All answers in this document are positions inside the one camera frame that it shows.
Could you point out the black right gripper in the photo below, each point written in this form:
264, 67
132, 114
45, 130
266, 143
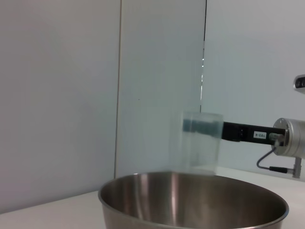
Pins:
245, 133

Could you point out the clear plastic measuring cup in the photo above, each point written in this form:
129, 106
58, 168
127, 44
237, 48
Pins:
197, 152

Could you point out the stainless steel mixing bowl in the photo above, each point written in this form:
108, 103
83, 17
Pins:
190, 202

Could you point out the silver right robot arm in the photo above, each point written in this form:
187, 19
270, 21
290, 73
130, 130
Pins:
294, 138

